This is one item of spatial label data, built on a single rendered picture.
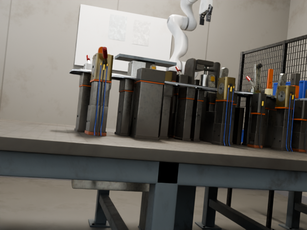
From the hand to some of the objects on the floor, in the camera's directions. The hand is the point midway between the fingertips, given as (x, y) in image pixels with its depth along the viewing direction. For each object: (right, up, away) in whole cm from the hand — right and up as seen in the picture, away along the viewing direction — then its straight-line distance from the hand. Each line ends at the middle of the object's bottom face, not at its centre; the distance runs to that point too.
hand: (204, 21), depth 227 cm
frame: (-12, -144, -24) cm, 146 cm away
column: (-25, -144, +26) cm, 148 cm away
